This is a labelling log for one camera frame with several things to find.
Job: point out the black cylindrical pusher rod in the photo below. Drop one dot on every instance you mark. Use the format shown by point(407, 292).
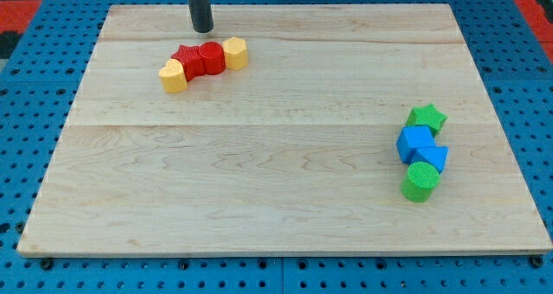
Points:
point(201, 15)

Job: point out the yellow hexagon block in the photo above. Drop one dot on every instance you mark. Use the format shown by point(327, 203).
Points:
point(236, 53)

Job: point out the red cylinder block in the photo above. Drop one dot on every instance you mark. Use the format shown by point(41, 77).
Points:
point(213, 58)

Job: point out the red star block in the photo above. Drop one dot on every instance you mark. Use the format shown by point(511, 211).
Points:
point(191, 60)

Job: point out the blue triangle block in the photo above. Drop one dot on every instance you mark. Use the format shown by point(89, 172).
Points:
point(436, 156)

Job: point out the wooden board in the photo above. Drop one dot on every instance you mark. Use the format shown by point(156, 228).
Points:
point(293, 155)

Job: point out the green star block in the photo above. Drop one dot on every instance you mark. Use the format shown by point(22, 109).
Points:
point(429, 116)

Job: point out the green cylinder block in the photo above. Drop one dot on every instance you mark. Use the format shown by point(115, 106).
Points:
point(419, 182)

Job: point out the blue cube block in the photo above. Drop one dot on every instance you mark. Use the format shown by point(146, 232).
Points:
point(412, 138)

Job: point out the yellow heart block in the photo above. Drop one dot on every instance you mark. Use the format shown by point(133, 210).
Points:
point(172, 77)

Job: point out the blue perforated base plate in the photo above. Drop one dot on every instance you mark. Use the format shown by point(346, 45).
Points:
point(42, 76)

